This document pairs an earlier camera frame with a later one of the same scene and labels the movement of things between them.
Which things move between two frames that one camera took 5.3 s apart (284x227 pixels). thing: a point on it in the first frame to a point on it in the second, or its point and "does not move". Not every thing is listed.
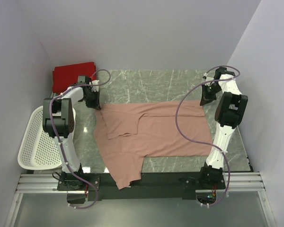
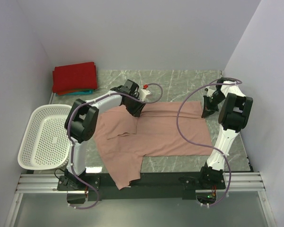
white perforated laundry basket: (38, 150) does not move
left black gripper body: (92, 100) to (134, 106)
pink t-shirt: (125, 134) does not move
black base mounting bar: (151, 186) does not move
